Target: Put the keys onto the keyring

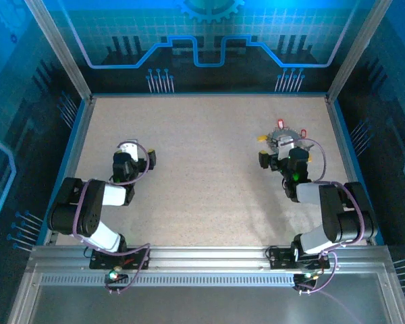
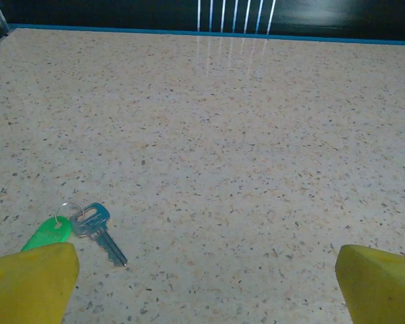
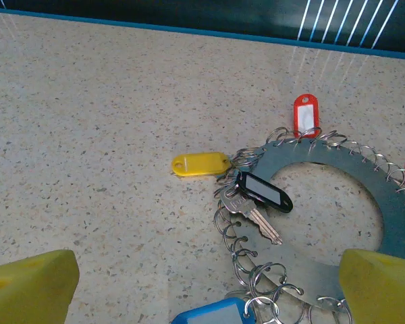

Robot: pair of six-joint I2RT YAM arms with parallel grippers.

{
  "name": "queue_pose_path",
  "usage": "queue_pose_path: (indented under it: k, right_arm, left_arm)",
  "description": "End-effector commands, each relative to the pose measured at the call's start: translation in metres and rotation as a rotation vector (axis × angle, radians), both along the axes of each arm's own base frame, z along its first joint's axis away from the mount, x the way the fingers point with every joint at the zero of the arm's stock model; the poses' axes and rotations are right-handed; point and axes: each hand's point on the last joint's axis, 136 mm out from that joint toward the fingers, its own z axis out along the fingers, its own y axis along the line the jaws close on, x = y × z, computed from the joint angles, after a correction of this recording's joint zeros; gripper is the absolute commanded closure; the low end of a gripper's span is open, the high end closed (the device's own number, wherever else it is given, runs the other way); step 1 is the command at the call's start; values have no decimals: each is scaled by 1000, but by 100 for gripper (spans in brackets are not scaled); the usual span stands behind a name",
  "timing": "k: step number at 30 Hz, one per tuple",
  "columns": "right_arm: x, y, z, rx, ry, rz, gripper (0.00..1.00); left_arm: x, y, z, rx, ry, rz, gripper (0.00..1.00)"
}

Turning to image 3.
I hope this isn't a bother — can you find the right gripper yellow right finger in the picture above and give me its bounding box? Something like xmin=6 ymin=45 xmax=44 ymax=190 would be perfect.
xmin=338 ymin=248 xmax=405 ymax=324

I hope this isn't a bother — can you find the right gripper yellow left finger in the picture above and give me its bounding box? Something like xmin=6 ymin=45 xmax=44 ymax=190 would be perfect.
xmin=0 ymin=248 xmax=80 ymax=324

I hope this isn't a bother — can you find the black key tag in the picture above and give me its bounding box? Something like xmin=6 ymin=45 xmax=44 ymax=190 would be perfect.
xmin=234 ymin=171 xmax=294 ymax=215

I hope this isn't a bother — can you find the silver key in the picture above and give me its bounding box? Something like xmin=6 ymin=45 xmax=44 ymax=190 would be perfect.
xmin=219 ymin=188 xmax=284 ymax=246

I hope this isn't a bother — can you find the blue key tag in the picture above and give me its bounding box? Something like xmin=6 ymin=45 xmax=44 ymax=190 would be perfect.
xmin=171 ymin=296 xmax=258 ymax=324

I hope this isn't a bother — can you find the yellow key tag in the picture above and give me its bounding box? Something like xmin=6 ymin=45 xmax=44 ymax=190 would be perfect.
xmin=171 ymin=151 xmax=232 ymax=178

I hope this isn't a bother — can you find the blue table border strip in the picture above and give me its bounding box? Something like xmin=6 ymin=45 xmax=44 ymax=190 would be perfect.
xmin=0 ymin=6 xmax=405 ymax=62

